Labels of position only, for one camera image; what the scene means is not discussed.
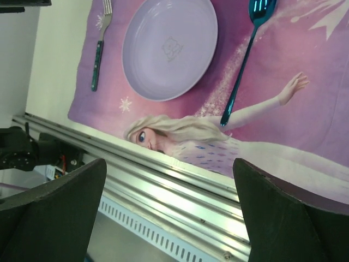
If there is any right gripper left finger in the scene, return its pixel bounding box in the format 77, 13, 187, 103
1, 159, 107, 261

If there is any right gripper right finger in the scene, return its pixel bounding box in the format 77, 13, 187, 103
233, 158, 348, 261

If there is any purple printed cloth placemat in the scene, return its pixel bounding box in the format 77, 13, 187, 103
68, 1, 348, 203

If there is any lilac plastic plate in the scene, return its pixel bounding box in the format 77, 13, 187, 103
122, 1, 218, 102

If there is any blue spoon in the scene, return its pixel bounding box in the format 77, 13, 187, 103
220, 0, 278, 127

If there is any fork with teal handle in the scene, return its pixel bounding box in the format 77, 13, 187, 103
91, 0, 112, 92

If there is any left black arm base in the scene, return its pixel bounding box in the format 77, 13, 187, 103
1, 123, 84, 172

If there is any slotted grey cable duct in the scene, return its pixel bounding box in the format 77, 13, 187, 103
98, 195, 217, 262

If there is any aluminium mounting rail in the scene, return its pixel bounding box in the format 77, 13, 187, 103
12, 115, 251, 261

